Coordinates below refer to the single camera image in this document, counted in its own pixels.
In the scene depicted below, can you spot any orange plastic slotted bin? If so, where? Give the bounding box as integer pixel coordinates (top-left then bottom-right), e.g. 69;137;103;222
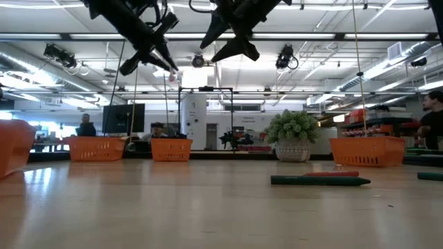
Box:
0;119;37;180
67;136;126;163
150;138;194;163
328;136;406;168

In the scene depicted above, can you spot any dark green crayon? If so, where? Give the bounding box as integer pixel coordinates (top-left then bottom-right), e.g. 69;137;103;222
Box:
417;172;443;182
270;175;372;187

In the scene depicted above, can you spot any yellow hanging rope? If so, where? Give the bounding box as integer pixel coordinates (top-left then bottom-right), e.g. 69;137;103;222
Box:
351;0;368;138

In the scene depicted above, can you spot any beige hanging rope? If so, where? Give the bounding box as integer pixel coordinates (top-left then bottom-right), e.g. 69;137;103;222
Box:
126;67;139;153

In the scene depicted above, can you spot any black hanging cable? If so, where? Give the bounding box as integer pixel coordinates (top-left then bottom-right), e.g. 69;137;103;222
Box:
102;40;126;136

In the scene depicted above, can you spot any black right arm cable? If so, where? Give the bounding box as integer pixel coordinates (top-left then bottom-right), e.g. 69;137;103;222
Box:
188;0;217;15

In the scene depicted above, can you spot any white round pillar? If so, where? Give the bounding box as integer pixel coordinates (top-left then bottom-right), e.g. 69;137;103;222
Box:
181;93;208;150

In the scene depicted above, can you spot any green artificial potted plant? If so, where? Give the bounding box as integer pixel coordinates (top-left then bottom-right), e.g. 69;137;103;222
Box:
263;109;322;163

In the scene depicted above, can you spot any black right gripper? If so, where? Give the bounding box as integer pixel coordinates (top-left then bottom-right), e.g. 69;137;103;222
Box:
199;0;293;63

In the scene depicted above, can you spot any red pen lower right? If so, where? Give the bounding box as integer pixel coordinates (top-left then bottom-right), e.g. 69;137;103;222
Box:
303;170;360;178

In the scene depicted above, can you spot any person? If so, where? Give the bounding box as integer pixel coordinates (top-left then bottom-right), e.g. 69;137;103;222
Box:
417;89;443;151
141;121;170;142
75;113;98;138

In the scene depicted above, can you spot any grey door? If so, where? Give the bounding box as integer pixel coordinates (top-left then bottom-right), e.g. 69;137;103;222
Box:
206;123;218;150

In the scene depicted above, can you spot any shelf with orange boxes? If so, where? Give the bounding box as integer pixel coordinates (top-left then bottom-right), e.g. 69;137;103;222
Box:
341;106;422;148

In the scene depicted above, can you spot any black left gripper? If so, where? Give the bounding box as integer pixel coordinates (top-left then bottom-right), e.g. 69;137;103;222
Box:
119;12;180;76

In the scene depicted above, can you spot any black monitor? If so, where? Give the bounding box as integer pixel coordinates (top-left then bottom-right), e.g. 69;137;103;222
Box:
102;103;146;135

